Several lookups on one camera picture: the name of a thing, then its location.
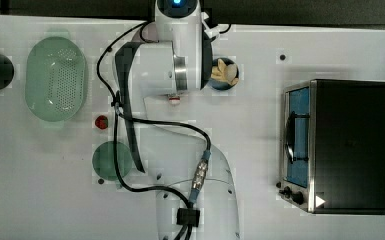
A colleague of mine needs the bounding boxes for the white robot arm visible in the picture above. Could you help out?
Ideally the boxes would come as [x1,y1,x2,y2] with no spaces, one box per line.
[114,0,240,240]

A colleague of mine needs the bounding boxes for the blue bowl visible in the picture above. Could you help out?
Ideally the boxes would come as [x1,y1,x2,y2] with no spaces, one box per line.
[210,58,234,90]

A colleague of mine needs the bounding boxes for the peeled banana toy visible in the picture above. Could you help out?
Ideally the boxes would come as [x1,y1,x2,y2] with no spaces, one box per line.
[211,59,239,86]

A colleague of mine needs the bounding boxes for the small red tomato toy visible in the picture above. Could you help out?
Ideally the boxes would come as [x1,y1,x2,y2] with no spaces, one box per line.
[95,115,108,130]

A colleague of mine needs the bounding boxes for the green mug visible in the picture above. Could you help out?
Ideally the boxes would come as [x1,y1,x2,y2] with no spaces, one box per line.
[92,141,133,181]

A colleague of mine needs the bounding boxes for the silver toaster oven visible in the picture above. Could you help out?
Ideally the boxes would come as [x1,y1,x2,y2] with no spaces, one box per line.
[276,79,385,215]

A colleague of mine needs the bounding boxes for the green perforated colander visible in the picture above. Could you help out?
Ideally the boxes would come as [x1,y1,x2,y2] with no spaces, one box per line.
[24,28,88,125]

